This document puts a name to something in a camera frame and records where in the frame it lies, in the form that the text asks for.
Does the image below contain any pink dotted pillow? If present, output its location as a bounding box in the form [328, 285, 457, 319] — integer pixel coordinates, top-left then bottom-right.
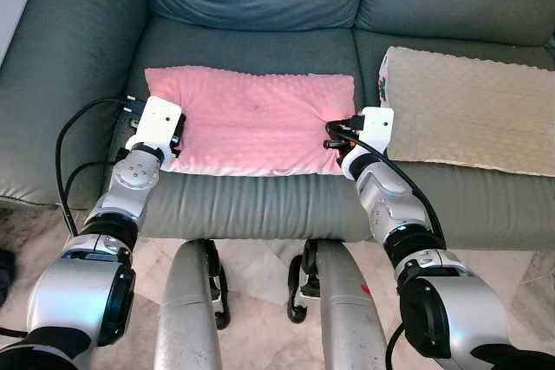
[142, 64, 359, 178]

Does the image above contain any green leather sofa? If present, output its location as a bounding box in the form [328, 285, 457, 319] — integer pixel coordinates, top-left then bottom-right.
[0, 0, 555, 243]

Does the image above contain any beige dotted pillow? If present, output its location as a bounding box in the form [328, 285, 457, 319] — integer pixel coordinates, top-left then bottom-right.
[377, 45, 555, 179]

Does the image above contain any silver right robot leg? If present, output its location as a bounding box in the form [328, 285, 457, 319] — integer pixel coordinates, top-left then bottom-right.
[287, 239, 393, 370]

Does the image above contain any silver robot leg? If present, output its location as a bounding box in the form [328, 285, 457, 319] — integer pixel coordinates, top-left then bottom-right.
[287, 239, 393, 370]
[153, 239, 232, 370]

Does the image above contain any silver left robot leg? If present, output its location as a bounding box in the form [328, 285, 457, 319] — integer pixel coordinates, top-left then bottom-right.
[153, 239, 232, 370]

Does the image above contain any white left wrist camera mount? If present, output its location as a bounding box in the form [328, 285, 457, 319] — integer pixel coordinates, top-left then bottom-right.
[130, 94, 186, 161]

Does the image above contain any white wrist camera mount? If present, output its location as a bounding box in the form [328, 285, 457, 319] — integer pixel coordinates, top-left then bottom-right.
[343, 107, 396, 170]
[130, 94, 186, 161]

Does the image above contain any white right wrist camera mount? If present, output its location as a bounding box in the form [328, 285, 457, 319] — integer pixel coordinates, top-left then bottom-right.
[343, 107, 396, 170]

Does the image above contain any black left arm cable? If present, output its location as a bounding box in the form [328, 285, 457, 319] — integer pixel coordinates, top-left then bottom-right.
[54, 96, 147, 237]

